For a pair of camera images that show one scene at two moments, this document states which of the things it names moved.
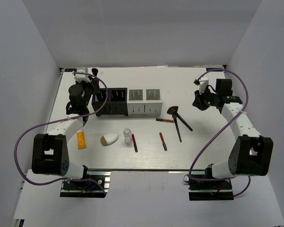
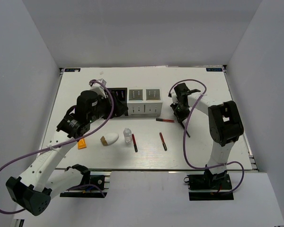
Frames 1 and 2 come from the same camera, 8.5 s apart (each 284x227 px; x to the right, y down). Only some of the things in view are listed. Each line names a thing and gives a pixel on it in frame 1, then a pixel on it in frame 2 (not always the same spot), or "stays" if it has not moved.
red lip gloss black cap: [134, 143] stays
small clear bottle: [128, 134] stays
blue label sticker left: [70, 70] stays
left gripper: [85, 83] to [119, 108]
